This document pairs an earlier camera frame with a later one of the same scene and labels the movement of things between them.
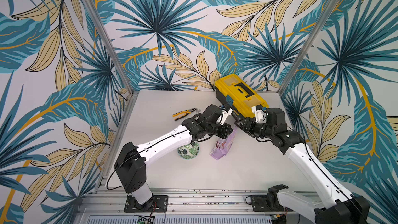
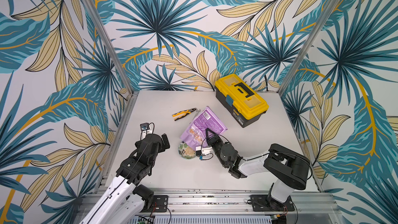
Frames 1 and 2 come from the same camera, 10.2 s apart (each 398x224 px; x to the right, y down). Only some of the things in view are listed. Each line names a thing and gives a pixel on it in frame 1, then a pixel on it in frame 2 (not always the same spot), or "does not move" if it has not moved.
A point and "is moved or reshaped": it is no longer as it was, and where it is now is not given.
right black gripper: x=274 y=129 -> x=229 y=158
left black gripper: x=224 y=133 -> x=161 y=147
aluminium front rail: x=110 y=201 does not move
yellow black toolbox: x=235 y=92 does not move
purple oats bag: x=222 y=145 is moved or reshaped
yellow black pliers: x=185 y=112 does not move
